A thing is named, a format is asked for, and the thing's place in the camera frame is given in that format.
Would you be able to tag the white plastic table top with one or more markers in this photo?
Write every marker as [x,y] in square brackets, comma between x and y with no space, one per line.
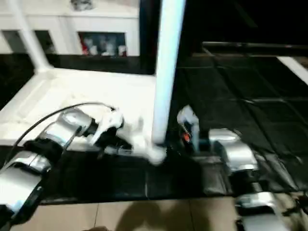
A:
[72,96]

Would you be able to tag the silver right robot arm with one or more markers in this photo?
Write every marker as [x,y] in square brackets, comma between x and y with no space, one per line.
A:
[245,163]

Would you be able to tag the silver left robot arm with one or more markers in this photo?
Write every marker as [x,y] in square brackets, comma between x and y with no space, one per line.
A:
[43,154]

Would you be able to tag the black work mat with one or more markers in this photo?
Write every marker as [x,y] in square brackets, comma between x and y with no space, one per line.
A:
[231,144]

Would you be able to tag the white glass-door cabinet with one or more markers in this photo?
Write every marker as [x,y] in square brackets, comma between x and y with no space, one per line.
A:
[82,26]

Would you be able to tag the long black bar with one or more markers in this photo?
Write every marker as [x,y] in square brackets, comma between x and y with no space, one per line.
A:
[255,46]

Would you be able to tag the flat white board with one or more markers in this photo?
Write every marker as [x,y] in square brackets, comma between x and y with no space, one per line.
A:
[294,67]

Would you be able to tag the dark object on cabinet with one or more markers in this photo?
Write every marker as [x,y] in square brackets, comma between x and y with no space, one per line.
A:
[82,4]

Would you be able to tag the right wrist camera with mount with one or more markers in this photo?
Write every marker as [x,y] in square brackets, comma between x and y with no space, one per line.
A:
[188,118]

